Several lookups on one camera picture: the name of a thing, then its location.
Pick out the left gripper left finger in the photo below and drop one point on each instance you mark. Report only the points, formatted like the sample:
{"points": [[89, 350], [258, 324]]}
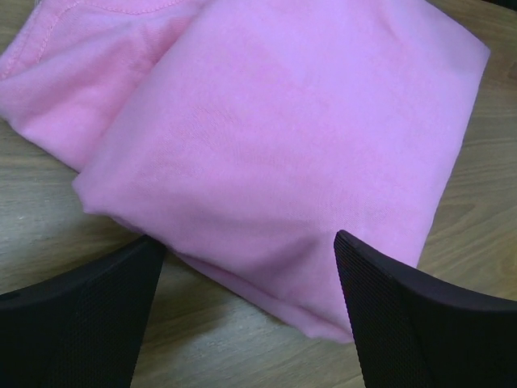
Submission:
{"points": [[84, 327]]}

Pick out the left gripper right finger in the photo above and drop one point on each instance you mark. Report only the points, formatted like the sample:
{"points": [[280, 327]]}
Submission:
{"points": [[414, 330]]}

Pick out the pink t shirt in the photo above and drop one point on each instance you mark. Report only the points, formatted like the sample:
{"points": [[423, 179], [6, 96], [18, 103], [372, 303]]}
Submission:
{"points": [[245, 134]]}

